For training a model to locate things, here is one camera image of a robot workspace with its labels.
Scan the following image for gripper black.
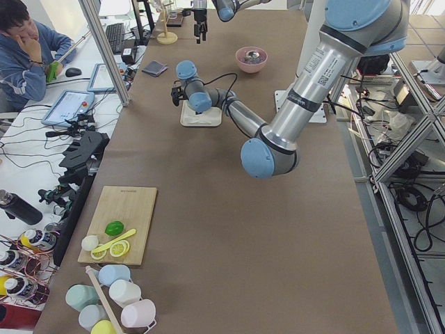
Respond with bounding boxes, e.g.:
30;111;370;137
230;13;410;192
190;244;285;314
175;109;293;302
193;8;208;44
170;80;186;106

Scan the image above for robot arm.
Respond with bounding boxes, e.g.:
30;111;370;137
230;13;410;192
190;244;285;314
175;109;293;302
181;0;269;44
171;1;410;179

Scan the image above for black tray on table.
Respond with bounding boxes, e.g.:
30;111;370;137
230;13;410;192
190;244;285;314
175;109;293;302
167;12;184;28

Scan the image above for grey folded cloth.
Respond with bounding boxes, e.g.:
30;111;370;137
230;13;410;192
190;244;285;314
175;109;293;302
142;61;168;77

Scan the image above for wooden mug tree stand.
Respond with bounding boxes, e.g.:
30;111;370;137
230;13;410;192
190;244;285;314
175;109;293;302
152;1;178;45

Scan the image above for cream rabbit tray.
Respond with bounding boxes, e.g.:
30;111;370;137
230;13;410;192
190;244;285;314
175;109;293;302
180;102;223;127

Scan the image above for metal ice scoop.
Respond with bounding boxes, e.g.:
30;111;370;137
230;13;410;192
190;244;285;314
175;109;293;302
244;50;260;61

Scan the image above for pink bowl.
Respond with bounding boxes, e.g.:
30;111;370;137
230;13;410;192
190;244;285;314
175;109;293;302
235;47;268;74

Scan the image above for clear ice cubes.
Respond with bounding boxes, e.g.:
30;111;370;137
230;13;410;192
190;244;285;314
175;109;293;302
240;49;267;65

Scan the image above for black keyboard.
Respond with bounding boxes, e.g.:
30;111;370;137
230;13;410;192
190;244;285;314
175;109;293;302
105;23;124;54

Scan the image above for blue teach pendant tablet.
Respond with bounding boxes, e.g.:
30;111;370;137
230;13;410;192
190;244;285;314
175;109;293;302
41;90;95;127

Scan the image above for black computer mouse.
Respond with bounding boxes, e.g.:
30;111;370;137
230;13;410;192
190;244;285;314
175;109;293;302
65;67;82;77

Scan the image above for bamboo cutting board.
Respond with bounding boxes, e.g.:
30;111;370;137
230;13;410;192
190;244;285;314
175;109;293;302
78;186;157;266

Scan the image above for yellow plastic knife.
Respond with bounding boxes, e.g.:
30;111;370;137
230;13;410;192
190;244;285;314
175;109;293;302
92;228;137;253

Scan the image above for green lime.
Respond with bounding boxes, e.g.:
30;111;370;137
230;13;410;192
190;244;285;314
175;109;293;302
104;221;124;236

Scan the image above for seated person blue hoodie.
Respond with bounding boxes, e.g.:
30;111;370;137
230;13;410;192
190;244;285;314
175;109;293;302
1;1;76;111

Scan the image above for lemon slice top stacked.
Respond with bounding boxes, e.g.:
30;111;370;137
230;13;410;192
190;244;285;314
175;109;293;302
109;239;130;257

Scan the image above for lemon slice upper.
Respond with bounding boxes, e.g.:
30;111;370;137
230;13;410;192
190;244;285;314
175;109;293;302
90;249;107;260

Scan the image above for light blue cup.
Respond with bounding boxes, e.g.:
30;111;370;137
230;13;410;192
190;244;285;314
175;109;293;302
98;264;131;287

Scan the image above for black water bottle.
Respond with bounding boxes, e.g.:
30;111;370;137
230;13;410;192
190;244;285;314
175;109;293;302
1;189;42;225

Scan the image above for white cup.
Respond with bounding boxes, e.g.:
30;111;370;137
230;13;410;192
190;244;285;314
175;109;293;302
108;279;142;308

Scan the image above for pink cup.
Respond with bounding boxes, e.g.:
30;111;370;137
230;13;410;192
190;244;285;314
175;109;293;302
120;299;156;328

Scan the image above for green cup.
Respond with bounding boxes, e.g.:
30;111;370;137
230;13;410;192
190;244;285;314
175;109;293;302
65;285;99;312

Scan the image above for grey blue cup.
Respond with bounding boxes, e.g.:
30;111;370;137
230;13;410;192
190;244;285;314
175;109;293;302
78;304;108;332

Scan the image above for yellow cup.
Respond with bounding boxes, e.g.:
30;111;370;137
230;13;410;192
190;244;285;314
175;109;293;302
90;319;116;334

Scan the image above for aluminium frame post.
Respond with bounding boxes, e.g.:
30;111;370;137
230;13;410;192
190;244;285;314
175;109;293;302
79;0;130;107

